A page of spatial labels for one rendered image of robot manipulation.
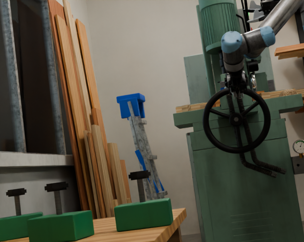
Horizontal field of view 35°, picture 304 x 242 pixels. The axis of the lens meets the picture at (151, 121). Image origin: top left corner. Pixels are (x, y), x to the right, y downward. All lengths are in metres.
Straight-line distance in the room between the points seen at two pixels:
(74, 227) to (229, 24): 1.73
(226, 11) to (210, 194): 0.90
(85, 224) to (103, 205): 2.57
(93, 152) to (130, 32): 1.87
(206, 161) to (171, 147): 2.55
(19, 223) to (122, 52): 3.98
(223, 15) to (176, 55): 2.50
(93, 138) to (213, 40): 1.45
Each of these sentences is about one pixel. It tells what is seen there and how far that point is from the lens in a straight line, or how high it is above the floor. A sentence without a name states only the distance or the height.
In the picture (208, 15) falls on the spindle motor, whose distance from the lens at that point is 2.50.
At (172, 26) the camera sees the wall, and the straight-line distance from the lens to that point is 5.02.
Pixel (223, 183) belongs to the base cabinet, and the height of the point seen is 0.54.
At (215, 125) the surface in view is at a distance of 2.30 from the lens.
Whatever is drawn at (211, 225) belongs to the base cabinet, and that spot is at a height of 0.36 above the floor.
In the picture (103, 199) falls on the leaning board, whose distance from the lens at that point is 3.56.
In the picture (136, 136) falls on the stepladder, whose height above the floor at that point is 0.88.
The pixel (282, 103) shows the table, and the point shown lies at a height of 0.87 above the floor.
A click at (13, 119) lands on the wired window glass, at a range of 3.19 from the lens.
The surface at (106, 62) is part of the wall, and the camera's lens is 5.06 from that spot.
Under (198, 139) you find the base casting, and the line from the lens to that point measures 2.30.
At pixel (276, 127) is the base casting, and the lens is 2.31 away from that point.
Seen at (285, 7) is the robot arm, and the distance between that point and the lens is 2.00.
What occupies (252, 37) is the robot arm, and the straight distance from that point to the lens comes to 1.82.
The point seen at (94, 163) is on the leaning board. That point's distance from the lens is 3.51.
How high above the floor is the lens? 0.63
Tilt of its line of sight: 6 degrees up
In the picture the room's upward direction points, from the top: 8 degrees counter-clockwise
